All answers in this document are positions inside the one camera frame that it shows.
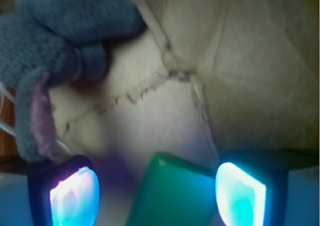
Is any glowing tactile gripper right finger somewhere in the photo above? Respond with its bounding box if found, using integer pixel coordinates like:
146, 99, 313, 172
215, 148, 320, 226

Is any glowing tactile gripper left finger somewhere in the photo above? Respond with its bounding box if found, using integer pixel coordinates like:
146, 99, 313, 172
0, 154, 101, 226

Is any green rectangular block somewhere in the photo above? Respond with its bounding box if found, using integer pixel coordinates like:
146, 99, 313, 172
126, 152, 217, 226

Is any golden spiral seashell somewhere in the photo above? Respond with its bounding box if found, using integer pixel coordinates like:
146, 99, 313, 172
0, 94, 19, 164

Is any brown paper bag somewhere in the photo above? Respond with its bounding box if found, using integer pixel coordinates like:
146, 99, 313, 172
0, 0, 320, 226

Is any grey knitted plush mouse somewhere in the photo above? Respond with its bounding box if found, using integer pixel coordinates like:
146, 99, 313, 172
0, 0, 144, 163

